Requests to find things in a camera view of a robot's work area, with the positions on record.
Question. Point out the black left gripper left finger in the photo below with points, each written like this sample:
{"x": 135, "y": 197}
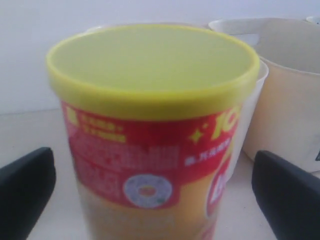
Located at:
{"x": 26, "y": 186}

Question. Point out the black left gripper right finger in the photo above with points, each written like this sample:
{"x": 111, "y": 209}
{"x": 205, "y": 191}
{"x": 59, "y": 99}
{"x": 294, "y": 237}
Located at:
{"x": 288, "y": 197}

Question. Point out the yellow Lay's chip can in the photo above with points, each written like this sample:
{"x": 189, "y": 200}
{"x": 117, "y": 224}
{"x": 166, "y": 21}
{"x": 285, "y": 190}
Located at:
{"x": 151, "y": 112}

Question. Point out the cream bin square mark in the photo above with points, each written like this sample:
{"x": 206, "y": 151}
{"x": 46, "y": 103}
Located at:
{"x": 286, "y": 120}

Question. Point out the cream bin triangle mark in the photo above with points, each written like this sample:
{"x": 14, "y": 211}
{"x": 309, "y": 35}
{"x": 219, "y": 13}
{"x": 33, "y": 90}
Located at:
{"x": 247, "y": 112}

